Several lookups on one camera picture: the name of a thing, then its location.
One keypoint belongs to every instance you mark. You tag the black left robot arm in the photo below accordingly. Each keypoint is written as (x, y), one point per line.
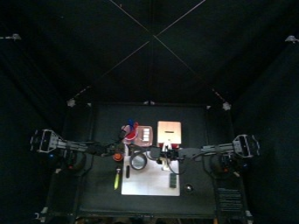
(74, 145)

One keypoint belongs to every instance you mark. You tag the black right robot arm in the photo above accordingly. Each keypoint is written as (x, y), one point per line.
(218, 148)

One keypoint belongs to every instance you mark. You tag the orange red round can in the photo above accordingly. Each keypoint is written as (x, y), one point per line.
(118, 157)

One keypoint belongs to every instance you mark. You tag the pink cup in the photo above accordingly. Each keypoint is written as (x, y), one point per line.
(126, 137)

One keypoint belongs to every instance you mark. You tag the red plastic utensil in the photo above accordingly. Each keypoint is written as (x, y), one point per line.
(133, 132)

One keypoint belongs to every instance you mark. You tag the black marker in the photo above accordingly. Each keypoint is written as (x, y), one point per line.
(127, 172)

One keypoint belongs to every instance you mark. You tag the blue plastic utensil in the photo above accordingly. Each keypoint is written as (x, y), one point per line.
(131, 122)

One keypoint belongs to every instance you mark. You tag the white mat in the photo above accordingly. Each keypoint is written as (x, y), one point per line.
(151, 183)

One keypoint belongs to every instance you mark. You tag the yellow green pen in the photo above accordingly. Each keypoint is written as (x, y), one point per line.
(117, 180)

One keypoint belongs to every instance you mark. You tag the small black round object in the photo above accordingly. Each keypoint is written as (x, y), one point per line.
(189, 188)

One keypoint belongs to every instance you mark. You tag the silver frame clamp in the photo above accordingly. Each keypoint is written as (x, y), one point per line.
(226, 105)
(71, 102)
(15, 37)
(147, 102)
(291, 38)

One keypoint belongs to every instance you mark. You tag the white table corner bracket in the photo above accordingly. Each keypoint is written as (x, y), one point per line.
(249, 217)
(40, 215)

